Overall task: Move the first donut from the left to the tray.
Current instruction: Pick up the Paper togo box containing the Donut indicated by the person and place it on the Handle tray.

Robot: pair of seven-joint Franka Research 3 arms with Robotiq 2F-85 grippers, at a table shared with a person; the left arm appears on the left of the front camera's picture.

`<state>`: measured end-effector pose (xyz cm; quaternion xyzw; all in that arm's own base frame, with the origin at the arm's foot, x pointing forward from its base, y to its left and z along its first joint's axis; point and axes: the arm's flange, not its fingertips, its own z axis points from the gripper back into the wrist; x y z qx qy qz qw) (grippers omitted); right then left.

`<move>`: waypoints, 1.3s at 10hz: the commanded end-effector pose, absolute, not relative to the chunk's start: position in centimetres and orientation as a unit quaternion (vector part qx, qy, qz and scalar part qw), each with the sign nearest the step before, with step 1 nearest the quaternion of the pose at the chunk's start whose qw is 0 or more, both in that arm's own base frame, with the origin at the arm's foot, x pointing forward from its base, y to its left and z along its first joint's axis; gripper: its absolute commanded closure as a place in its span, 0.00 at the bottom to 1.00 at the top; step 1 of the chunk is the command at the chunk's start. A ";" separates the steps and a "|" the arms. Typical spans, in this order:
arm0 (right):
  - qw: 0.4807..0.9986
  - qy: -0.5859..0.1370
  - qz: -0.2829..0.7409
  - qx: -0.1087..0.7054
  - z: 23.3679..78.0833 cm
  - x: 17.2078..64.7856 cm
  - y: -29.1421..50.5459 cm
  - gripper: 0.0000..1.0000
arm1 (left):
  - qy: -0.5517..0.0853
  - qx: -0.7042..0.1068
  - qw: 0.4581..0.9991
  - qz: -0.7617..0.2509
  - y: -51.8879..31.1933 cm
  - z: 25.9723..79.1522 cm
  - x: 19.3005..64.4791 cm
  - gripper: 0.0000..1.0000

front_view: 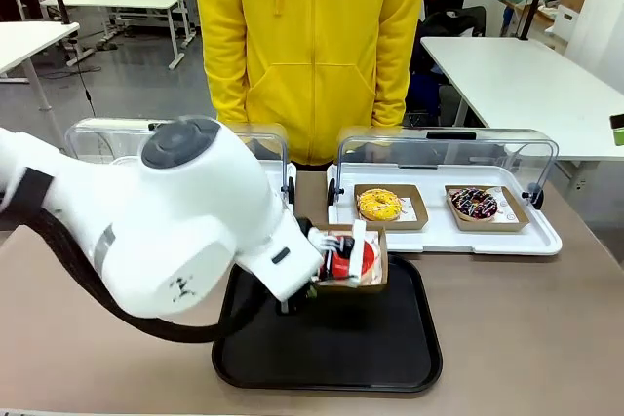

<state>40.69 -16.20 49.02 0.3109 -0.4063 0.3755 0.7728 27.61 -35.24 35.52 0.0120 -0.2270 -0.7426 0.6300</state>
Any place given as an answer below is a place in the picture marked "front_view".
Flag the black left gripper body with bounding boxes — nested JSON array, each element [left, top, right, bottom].
[[312, 232, 356, 284]]

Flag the red glazed donut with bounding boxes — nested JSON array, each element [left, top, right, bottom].
[[331, 241, 381, 283]]

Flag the yellow sprinkled donut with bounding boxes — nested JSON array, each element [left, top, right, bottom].
[[356, 187, 405, 223]]

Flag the black plastic serving tray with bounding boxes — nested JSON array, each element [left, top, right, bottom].
[[211, 251, 444, 395]]

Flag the chocolate colour-sprinkled donut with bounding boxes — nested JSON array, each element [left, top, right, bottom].
[[448, 186, 500, 221]]

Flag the small white box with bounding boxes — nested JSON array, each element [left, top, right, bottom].
[[552, 3, 582, 43]]

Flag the clear plastic case lid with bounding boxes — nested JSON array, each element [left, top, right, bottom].
[[328, 124, 560, 208]]

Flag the black office chair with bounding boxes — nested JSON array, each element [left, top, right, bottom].
[[408, 5, 488, 128]]

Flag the person in yellow hoodie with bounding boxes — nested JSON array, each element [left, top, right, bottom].
[[194, 0, 427, 167]]

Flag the left white display case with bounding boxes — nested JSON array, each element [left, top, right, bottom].
[[63, 116, 297, 207]]

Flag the white bench table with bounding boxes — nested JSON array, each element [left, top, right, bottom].
[[40, 0, 187, 71]]

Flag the black sleeved arm cable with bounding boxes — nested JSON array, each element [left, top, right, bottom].
[[26, 206, 267, 346]]

